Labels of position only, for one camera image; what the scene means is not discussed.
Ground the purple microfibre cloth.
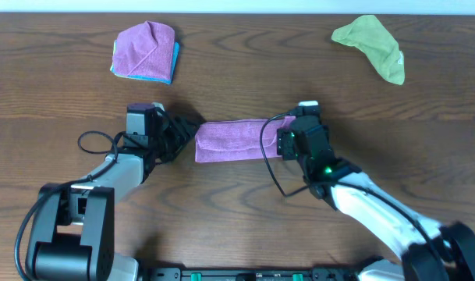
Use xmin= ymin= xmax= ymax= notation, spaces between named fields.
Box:
xmin=194 ymin=116 xmax=296 ymax=164

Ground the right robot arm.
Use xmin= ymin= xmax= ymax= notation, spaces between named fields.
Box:
xmin=277 ymin=102 xmax=475 ymax=280

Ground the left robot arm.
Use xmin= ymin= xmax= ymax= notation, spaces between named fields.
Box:
xmin=14 ymin=103 xmax=200 ymax=281

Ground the folded blue cloth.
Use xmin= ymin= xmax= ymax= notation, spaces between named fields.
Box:
xmin=110 ymin=42 xmax=180 ymax=85

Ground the folded purple cloth on stack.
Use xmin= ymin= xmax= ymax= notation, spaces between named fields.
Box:
xmin=112 ymin=21 xmax=176 ymax=80

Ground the green microfibre cloth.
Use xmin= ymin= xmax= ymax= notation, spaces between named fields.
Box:
xmin=331 ymin=15 xmax=406 ymax=85

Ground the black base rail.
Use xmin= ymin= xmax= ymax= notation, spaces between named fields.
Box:
xmin=136 ymin=267 xmax=367 ymax=281

